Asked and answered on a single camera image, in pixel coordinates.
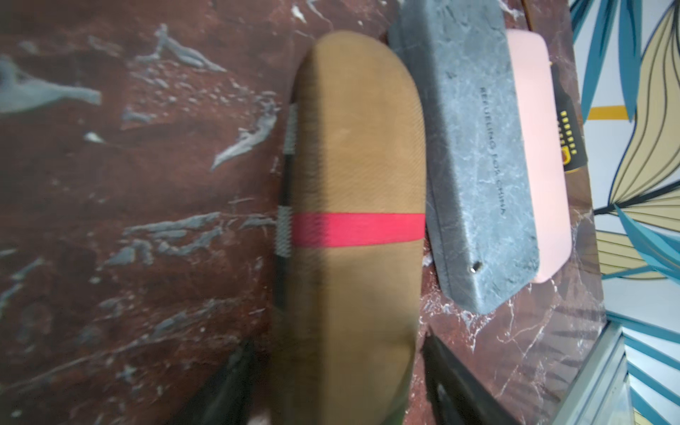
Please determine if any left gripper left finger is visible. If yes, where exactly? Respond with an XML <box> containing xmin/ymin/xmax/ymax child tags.
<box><xmin>169</xmin><ymin>340</ymin><xmax>255</xmax><ymax>425</ymax></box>

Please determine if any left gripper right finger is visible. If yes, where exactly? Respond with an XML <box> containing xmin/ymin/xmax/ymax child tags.
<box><xmin>421</xmin><ymin>330</ymin><xmax>518</xmax><ymax>425</ymax></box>

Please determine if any grey-blue rectangular eyeglass case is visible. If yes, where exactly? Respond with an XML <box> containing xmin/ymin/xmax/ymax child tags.
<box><xmin>388</xmin><ymin>1</ymin><xmax>539</xmax><ymax>315</ymax></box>

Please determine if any brown case with red band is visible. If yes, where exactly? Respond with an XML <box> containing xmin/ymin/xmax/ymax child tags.
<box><xmin>270</xmin><ymin>31</ymin><xmax>426</xmax><ymax>424</ymax></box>

